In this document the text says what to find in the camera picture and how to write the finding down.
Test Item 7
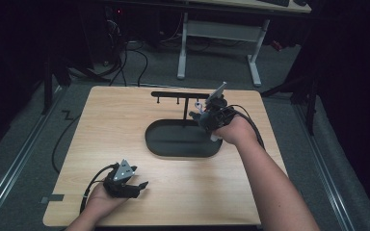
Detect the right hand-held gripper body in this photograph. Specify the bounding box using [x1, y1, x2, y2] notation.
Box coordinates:
[203, 81, 237, 133]

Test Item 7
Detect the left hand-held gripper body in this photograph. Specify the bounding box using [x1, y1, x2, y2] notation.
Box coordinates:
[103, 159, 138, 198]

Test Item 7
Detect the black key rack with tray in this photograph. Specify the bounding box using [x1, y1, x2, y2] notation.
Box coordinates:
[145, 90, 225, 159]

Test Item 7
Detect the person's left hand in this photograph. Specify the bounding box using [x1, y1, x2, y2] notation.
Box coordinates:
[85, 182, 129, 223]

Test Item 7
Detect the person's right hand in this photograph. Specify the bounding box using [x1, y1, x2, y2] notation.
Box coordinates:
[211, 114, 261, 148]

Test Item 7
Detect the grey tape piece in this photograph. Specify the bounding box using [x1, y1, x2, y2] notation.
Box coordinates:
[40, 193, 66, 205]

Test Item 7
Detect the white-legged desk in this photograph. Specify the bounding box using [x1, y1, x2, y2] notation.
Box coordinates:
[176, 0, 312, 88]

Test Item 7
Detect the black metal stand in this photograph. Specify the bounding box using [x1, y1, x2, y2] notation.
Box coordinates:
[40, 52, 73, 116]
[259, 62, 323, 137]

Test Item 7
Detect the black computer tower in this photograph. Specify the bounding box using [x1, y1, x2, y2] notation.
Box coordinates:
[88, 4, 127, 66]

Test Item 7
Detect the black keyboard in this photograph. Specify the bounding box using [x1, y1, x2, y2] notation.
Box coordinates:
[258, 0, 291, 8]

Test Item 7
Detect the left hand-held gripper black cable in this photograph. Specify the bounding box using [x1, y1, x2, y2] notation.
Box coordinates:
[79, 163, 119, 215]

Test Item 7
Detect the hand-held gripper black cable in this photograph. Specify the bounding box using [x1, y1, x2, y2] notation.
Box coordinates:
[79, 163, 119, 215]
[227, 104, 267, 151]

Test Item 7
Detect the right hand-held gripper black cable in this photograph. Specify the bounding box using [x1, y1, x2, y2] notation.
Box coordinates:
[227, 104, 267, 151]

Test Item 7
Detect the black floor cable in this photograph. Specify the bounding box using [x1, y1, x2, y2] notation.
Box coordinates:
[51, 110, 82, 175]

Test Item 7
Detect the bundle of black floor cables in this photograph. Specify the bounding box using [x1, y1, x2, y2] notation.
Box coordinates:
[107, 39, 149, 88]

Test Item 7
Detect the metal floor rail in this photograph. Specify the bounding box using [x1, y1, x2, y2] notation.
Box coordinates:
[292, 102, 357, 231]
[0, 85, 64, 224]

